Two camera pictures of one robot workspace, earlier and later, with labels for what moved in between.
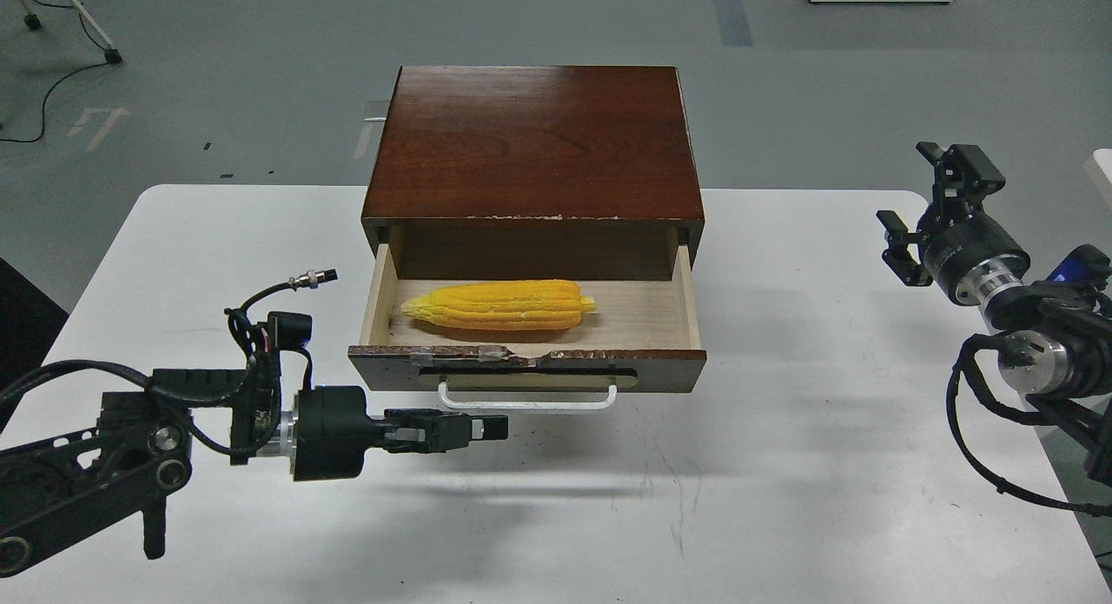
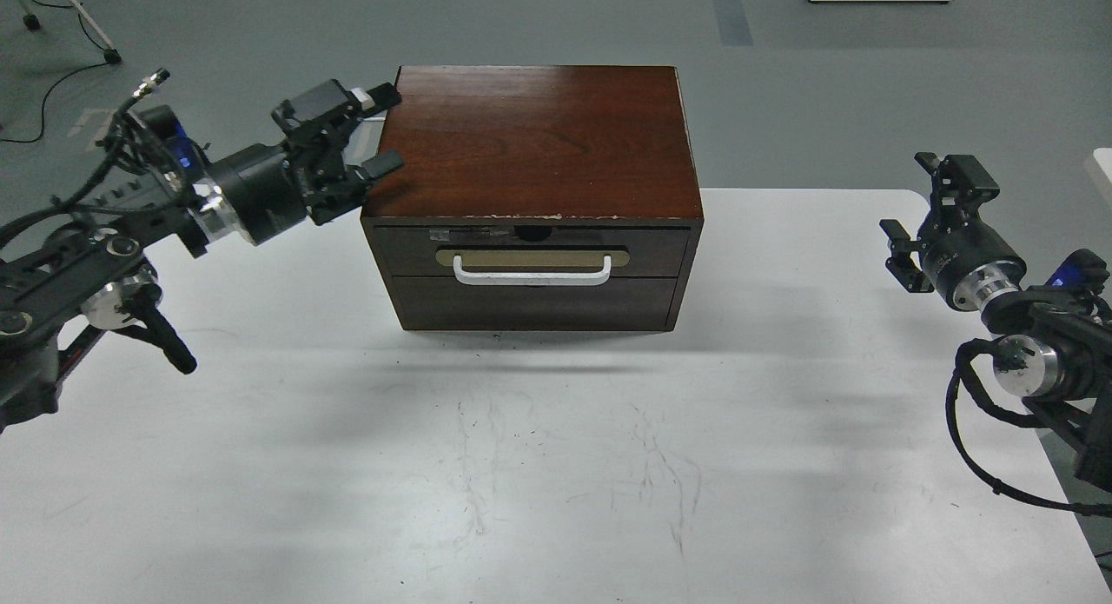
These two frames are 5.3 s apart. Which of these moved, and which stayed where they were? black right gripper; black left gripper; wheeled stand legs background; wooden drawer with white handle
Moved: wooden drawer with white handle; black left gripper
Stayed: black right gripper; wheeled stand legs background
